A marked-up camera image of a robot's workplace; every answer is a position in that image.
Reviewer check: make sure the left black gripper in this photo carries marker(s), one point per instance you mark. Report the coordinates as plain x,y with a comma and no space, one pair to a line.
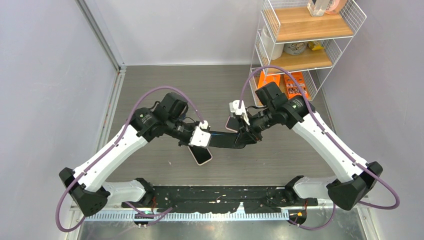
183,143

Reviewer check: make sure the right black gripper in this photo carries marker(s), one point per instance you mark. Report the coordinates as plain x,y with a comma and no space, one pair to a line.
253,134

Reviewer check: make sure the black phone case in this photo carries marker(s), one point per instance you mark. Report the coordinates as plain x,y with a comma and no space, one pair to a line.
224,141

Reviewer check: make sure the blue phone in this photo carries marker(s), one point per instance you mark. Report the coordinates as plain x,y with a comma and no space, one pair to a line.
217,133

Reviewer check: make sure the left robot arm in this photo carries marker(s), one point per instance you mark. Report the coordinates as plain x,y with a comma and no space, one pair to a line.
87,185

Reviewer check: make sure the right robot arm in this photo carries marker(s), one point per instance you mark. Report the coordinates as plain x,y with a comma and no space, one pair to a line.
351,180

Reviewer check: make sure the phone in pink case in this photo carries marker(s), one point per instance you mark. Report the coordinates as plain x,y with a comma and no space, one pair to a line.
232,124

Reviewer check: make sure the phone in cream case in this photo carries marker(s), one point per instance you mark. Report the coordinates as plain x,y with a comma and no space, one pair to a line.
201,155

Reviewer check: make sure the orange snack box left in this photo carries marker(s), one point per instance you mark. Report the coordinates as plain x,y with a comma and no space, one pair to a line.
266,79

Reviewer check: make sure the orange snack box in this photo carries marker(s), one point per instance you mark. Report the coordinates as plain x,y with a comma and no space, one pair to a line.
295,85
266,79

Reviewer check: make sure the orange snack box right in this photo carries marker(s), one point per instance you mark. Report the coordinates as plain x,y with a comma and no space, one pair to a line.
295,85

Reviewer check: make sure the white bottle on shelf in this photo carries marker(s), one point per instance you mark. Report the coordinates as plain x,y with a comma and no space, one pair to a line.
273,50

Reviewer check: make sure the round tin on shelf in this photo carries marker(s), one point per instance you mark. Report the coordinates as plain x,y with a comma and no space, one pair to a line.
295,48

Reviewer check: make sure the yellow packet on shelf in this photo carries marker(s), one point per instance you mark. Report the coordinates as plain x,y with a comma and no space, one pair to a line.
315,45

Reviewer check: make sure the clear glass jar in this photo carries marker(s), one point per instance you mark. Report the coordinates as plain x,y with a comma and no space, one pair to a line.
317,8

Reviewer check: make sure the pink tape roll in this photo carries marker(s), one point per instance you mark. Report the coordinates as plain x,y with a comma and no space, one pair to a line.
335,6

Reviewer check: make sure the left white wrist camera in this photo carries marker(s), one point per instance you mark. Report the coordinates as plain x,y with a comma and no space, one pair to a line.
201,136

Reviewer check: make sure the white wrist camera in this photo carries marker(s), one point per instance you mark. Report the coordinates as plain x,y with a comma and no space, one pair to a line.
237,109
201,136

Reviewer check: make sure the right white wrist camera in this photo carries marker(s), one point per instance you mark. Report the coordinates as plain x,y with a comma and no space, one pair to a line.
237,109

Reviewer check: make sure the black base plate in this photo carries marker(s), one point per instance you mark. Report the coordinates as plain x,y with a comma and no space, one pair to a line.
222,199

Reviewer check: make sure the aluminium frame rail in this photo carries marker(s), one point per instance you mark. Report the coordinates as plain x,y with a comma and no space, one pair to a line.
91,76

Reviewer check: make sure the white wire shelf rack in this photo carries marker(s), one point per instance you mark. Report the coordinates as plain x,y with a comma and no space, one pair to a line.
304,37

